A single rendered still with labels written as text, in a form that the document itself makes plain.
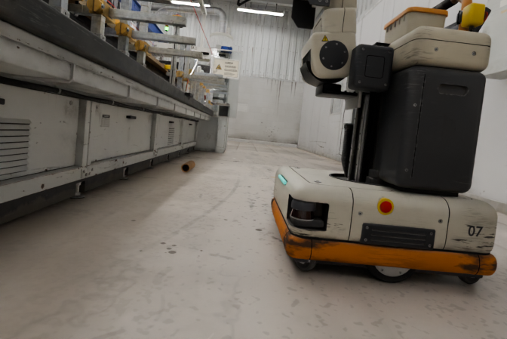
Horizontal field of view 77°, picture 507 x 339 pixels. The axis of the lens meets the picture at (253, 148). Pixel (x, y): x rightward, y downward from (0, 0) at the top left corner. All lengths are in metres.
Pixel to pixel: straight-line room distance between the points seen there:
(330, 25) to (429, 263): 0.85
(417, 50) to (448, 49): 0.09
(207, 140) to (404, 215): 4.82
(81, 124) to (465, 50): 1.62
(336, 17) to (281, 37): 11.15
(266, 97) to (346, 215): 11.00
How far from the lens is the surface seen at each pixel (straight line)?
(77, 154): 1.80
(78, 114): 1.79
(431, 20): 1.39
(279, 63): 12.16
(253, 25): 12.46
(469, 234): 1.22
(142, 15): 1.37
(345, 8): 1.28
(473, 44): 1.25
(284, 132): 11.93
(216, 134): 5.66
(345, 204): 1.02
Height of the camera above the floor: 0.43
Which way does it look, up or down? 3 degrees down
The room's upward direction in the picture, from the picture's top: 6 degrees clockwise
